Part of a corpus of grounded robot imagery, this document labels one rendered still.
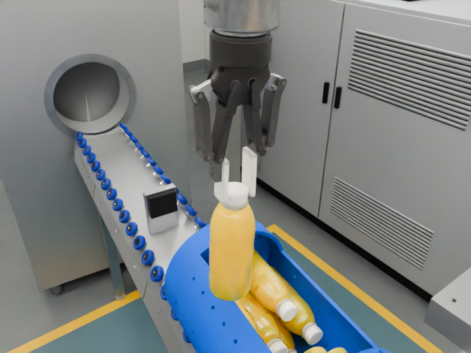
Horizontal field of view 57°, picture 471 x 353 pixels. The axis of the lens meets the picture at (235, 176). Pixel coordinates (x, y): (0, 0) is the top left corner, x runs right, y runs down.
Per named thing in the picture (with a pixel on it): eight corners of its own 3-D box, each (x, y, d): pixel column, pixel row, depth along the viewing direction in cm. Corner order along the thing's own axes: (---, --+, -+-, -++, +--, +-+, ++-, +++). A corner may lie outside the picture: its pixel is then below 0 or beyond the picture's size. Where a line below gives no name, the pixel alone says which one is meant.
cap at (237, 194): (233, 210, 61) (233, 199, 60) (215, 197, 64) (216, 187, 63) (253, 200, 63) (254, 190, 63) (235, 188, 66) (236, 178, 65)
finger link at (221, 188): (230, 161, 58) (225, 162, 57) (228, 204, 61) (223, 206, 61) (219, 152, 60) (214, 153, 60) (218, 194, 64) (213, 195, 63)
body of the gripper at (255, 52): (255, 20, 56) (251, 90, 61) (195, 25, 52) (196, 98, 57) (288, 33, 50) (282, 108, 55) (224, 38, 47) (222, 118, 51)
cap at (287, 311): (296, 300, 90) (301, 307, 89) (287, 315, 91) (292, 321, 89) (282, 300, 87) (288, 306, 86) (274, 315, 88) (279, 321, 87)
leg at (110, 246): (123, 291, 241) (106, 198, 208) (127, 298, 237) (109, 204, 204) (113, 295, 239) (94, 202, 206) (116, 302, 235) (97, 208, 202)
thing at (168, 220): (176, 222, 144) (172, 183, 136) (181, 228, 141) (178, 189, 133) (148, 231, 140) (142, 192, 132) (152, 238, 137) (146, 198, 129)
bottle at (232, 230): (226, 309, 69) (231, 218, 59) (200, 284, 74) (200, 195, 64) (258, 288, 73) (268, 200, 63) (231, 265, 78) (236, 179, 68)
